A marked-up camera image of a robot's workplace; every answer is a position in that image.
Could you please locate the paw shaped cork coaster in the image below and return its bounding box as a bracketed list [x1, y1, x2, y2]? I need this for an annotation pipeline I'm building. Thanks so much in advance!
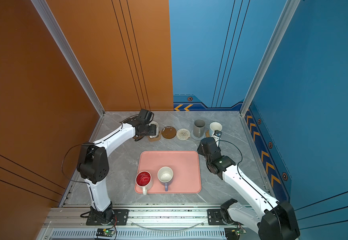
[148, 131, 162, 142]

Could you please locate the dark brown rimmed coaster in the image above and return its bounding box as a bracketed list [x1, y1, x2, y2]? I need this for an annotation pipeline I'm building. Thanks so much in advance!
[162, 126, 177, 139]

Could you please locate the blue grey woven coaster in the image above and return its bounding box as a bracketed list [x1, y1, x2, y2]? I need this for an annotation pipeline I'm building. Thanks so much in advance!
[190, 132, 206, 141]

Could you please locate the light blue mug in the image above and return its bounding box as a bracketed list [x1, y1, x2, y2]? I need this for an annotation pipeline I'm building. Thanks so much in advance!
[209, 122, 222, 135]

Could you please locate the grey green mug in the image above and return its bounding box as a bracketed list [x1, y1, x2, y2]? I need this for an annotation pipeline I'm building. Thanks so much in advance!
[192, 120, 205, 139]

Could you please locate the white woven round coaster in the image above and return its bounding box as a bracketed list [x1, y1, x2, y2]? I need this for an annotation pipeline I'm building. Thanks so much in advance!
[176, 129, 191, 141]

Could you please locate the purple mug white inside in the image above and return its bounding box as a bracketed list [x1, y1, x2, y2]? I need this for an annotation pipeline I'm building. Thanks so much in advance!
[157, 167, 174, 192]

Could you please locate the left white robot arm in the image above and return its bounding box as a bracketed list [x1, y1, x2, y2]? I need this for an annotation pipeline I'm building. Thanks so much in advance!
[77, 109, 158, 225]

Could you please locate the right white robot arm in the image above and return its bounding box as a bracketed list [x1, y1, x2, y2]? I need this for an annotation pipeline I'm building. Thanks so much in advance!
[197, 137, 300, 240]

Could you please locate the pink rectangular tray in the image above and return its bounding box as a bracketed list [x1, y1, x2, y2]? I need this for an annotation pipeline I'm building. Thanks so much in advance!
[135, 151, 201, 195]

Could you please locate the red inside white mug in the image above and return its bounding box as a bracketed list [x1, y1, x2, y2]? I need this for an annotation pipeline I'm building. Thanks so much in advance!
[136, 171, 154, 195]

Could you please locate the circuit board right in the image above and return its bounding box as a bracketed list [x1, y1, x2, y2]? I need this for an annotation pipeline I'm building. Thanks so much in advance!
[224, 228, 247, 240]

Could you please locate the green circuit board left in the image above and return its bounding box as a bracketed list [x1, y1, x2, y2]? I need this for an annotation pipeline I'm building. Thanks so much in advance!
[96, 228, 117, 240]

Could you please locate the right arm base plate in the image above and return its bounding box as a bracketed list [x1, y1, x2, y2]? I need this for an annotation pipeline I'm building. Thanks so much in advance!
[207, 209, 232, 226]

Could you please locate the aluminium front rail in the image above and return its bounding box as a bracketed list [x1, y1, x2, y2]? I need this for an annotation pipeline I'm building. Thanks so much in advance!
[37, 205, 260, 240]

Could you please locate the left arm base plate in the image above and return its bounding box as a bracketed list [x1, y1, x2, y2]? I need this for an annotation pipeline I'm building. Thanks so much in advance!
[86, 209, 129, 227]

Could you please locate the aluminium corner post left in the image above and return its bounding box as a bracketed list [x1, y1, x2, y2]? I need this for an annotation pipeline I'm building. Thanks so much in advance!
[31, 0, 105, 117]

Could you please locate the aluminium corner post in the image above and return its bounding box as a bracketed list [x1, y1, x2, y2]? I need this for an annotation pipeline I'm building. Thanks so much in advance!
[31, 0, 105, 117]
[239, 0, 300, 117]

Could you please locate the aluminium corner post right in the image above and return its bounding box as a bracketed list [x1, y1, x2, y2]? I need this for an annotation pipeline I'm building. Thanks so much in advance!
[239, 0, 300, 117]

